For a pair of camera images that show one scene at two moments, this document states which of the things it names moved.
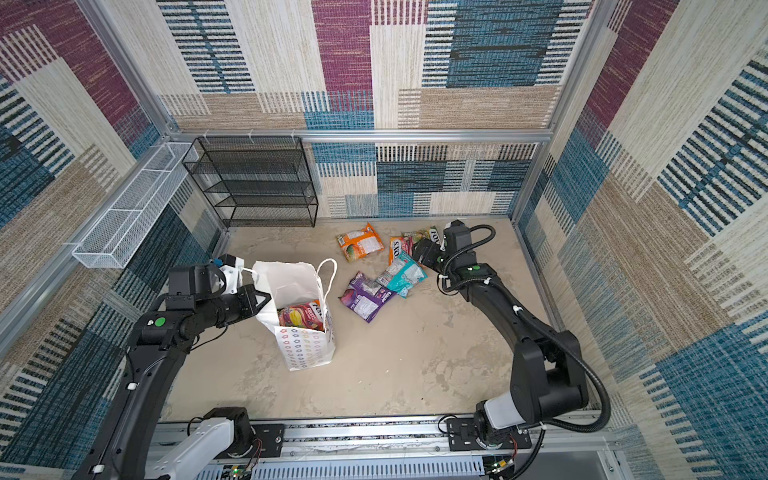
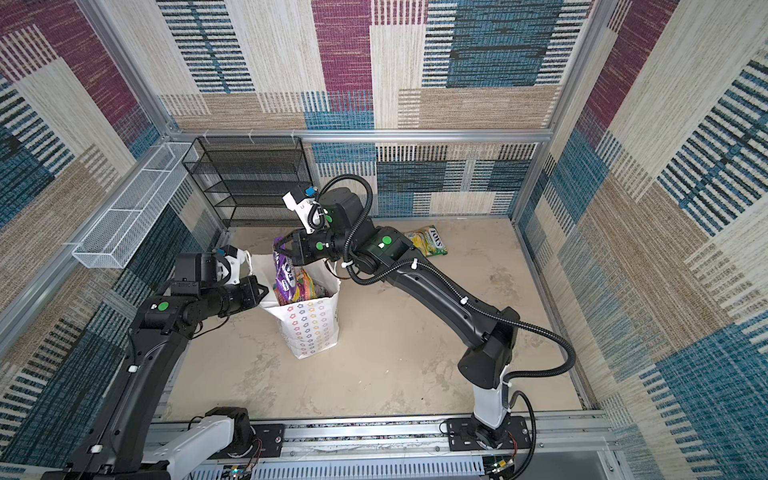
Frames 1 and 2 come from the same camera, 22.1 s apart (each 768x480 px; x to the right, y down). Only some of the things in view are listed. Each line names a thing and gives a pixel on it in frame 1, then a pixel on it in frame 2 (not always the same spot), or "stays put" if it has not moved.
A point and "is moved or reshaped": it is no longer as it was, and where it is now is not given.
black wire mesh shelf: [257, 181] stays put
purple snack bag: [366, 297] → [284, 273]
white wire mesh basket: [115, 237] stays put
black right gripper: [432, 250] → [301, 254]
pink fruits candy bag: [309, 315] → [306, 287]
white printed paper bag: [298, 311] is moved or reshaped
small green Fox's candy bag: [425, 234] stays put
